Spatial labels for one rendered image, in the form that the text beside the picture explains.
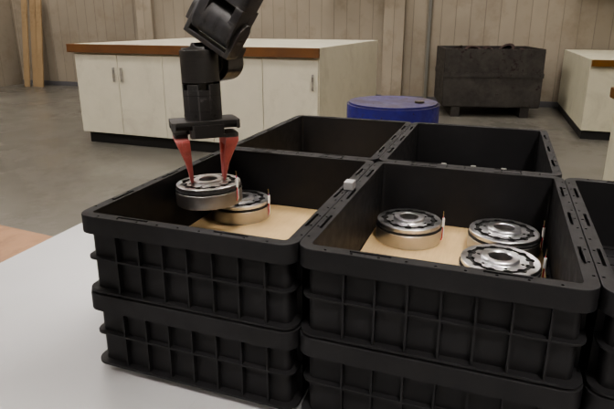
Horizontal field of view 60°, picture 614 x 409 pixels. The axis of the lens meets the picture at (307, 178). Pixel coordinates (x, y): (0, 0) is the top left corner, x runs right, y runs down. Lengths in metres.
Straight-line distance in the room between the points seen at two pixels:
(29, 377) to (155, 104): 4.43
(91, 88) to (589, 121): 4.97
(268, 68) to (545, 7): 4.71
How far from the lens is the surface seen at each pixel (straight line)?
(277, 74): 4.51
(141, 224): 0.68
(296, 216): 0.95
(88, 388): 0.81
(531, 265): 0.76
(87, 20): 10.69
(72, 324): 0.96
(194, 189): 0.82
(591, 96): 6.11
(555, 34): 8.24
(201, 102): 0.81
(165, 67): 5.04
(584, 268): 0.60
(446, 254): 0.83
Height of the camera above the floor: 1.16
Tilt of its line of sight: 17 degrees down
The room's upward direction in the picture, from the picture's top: straight up
